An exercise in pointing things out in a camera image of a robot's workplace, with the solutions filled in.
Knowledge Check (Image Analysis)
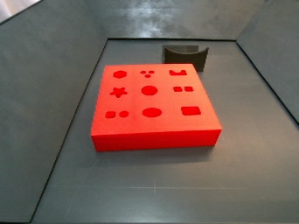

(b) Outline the black curved holder block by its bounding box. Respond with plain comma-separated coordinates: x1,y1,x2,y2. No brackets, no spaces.
163,45,209,72

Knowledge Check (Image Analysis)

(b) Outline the red shape sorter box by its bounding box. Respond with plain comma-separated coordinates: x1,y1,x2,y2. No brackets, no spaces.
91,64,222,151

